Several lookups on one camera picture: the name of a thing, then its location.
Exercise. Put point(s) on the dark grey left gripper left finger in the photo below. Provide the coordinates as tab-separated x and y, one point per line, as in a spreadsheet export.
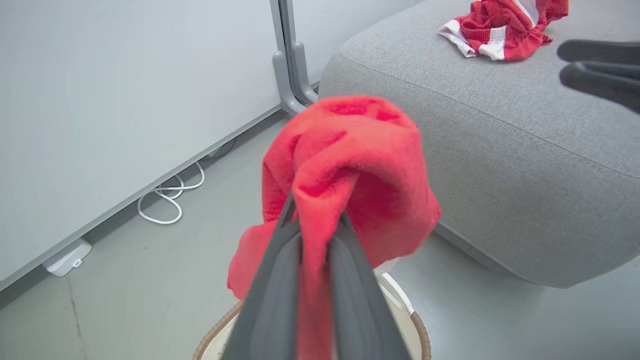
270	310

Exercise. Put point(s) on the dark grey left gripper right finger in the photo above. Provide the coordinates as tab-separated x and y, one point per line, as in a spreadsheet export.
360	310

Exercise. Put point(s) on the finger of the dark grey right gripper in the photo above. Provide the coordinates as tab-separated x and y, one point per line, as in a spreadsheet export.
600	51
605	82

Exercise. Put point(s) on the red jersey with white trim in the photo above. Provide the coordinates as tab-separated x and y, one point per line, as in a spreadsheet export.
500	25

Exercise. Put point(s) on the plain red fleece garment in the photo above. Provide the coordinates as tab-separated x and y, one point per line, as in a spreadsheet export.
350	160

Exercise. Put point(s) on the grey fabric sofa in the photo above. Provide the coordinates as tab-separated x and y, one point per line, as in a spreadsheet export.
500	165

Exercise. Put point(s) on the white power adapter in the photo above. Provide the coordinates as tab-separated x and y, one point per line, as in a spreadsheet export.
65	260

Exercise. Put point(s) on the grey partition foot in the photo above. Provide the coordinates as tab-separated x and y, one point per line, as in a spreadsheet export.
301	70
284	85

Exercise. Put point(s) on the wide white partition panel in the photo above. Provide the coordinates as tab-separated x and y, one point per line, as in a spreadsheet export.
125	100

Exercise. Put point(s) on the narrow white partition panel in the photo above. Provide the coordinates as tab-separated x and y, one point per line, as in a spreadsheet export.
345	30

